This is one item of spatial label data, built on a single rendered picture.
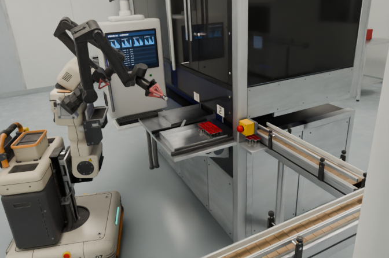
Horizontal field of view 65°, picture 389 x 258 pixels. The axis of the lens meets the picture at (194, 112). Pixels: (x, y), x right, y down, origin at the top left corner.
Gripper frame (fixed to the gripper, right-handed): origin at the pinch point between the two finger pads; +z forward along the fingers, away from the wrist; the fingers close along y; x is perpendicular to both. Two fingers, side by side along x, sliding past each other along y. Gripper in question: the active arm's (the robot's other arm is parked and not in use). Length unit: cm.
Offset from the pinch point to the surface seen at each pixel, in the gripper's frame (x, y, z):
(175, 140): 4.5, 23.1, 18.5
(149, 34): -60, 23, -54
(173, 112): -29, 47, -3
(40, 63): -163, 357, -372
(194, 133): -8.6, 24.6, 24.1
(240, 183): -4, 33, 66
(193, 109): -42, 47, 7
